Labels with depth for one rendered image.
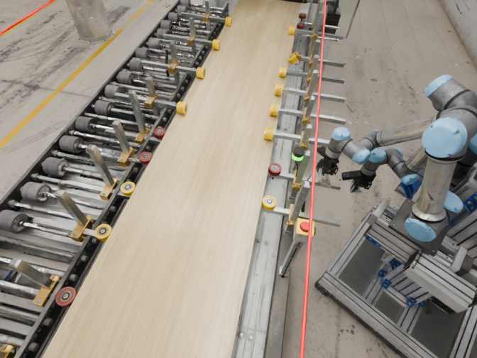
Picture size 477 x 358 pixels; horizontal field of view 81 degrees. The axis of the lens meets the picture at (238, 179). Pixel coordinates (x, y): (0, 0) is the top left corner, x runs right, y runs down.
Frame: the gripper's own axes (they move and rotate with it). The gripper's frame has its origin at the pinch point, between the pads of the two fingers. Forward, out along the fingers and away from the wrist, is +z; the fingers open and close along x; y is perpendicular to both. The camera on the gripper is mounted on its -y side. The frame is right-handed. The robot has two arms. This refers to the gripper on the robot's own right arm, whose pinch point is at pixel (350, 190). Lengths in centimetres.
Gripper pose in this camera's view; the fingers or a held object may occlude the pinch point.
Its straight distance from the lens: 187.1
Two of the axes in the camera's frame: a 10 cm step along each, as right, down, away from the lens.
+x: 2.1, -7.7, 6.0
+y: 9.8, 2.0, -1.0
